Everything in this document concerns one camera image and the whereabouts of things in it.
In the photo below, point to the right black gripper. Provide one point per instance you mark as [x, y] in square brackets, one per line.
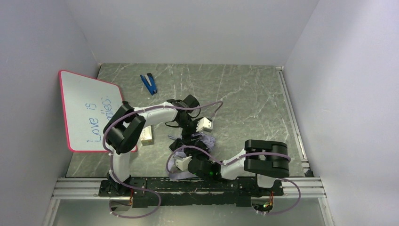
[189, 149]

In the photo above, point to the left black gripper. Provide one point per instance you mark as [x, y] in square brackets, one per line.
[187, 131]

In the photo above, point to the lavender folding umbrella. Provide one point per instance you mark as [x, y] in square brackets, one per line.
[207, 142]

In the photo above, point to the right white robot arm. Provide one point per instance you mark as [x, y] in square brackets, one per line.
[269, 160]

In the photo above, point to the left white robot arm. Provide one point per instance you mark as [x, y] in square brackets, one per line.
[123, 132]

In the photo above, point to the small beige box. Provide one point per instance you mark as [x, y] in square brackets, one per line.
[146, 137]

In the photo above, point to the blue stapler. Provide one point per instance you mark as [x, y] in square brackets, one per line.
[149, 83]

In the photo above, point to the pink framed whiteboard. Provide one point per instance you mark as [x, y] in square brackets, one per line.
[88, 105]

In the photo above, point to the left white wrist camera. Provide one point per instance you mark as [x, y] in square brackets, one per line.
[204, 124]

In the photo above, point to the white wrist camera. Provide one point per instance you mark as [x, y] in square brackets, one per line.
[204, 124]
[182, 162]

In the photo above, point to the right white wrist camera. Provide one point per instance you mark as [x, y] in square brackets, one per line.
[182, 162]

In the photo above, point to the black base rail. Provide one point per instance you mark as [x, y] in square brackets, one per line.
[192, 191]

